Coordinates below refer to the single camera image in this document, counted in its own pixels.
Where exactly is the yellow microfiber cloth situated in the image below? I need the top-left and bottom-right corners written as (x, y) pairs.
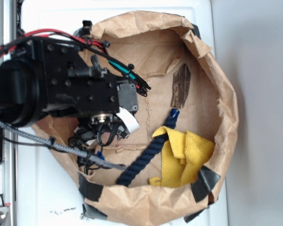
top-left (149, 126), bottom-right (215, 188)

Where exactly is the navy blue twisted rope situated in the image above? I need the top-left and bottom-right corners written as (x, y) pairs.
top-left (116, 108), bottom-right (181, 187)

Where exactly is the red and black wire bundle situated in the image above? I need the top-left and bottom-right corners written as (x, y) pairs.
top-left (0, 28), bottom-right (152, 97)

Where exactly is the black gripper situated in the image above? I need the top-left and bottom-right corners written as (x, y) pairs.
top-left (68, 81), bottom-right (140, 147)

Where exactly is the brown paper bag tray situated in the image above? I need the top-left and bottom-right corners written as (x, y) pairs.
top-left (31, 10), bottom-right (240, 226)

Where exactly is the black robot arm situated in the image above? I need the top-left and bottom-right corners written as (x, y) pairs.
top-left (0, 38), bottom-right (140, 145)

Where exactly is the grey braided cable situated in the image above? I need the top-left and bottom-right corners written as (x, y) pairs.
top-left (0, 115), bottom-right (127, 172)

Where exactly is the aluminium frame rail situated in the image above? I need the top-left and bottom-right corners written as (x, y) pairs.
top-left (0, 0), bottom-right (17, 226)

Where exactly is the dark wood bark piece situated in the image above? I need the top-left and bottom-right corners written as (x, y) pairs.
top-left (171, 64), bottom-right (191, 109)

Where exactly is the white plastic bin lid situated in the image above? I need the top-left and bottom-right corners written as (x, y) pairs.
top-left (17, 0), bottom-right (214, 226)

